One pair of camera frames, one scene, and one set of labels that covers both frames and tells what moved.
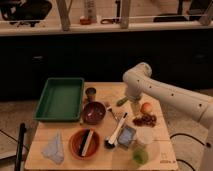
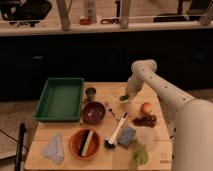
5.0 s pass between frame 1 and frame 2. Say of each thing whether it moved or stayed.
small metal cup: stayed
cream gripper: moved
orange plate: stayed
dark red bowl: stayed
